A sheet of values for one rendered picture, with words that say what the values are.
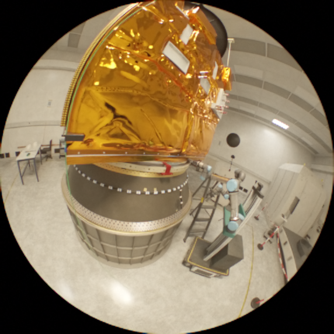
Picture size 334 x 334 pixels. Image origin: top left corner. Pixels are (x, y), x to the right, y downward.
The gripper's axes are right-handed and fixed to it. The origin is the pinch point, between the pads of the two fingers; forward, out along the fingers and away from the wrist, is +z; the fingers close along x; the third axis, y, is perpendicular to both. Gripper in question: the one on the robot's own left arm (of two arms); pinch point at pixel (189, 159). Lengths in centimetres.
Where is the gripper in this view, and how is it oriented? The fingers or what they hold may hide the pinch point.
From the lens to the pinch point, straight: 137.8
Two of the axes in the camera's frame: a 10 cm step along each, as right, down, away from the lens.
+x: -6.3, 0.6, -7.7
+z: -7.2, -4.1, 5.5
